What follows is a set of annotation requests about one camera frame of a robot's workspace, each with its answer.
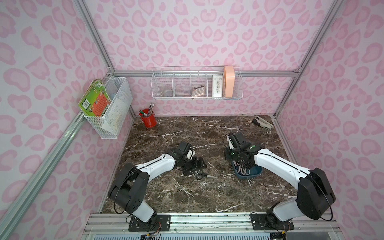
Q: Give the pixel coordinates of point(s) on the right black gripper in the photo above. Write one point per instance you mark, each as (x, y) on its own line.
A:
(238, 156)

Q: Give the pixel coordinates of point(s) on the small brown calculator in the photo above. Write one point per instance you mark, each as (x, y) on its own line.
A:
(199, 92)

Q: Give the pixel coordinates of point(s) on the black scissors sideways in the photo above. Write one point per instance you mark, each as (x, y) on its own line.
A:
(201, 175)

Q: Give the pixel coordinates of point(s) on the clear tape roll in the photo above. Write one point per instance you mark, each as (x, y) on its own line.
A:
(167, 92)

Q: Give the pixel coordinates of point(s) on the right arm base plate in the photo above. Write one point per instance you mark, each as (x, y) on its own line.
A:
(264, 221)

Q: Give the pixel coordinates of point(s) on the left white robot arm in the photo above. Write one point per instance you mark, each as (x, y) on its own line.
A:
(129, 188)

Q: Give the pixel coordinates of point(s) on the white patterned card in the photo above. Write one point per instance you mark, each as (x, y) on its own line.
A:
(217, 86)

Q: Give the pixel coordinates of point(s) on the white wire shelf basket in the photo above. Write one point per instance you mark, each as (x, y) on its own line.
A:
(184, 79)

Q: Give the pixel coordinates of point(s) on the white paper sheet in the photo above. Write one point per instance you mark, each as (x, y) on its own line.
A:
(115, 116)

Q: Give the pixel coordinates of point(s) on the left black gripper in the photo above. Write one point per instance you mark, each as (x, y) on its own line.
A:
(196, 163)

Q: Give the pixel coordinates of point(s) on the teal plastic storage box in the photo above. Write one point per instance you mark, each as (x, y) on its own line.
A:
(255, 171)

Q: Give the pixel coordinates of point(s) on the white black stapler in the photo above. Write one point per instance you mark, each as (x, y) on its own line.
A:
(260, 122)

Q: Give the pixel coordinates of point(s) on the green red booklet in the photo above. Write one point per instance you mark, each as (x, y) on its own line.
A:
(96, 100)

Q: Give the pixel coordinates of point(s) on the white wire wall basket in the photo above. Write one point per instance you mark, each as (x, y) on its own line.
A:
(115, 87)

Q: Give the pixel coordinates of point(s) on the pink rectangular box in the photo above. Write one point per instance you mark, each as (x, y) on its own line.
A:
(229, 79)

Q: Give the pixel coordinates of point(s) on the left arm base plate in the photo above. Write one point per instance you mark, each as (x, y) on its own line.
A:
(159, 221)

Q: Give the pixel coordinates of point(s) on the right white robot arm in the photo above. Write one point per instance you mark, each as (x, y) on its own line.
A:
(314, 192)

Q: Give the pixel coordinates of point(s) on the red pen cup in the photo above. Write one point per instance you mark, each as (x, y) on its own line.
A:
(148, 120)

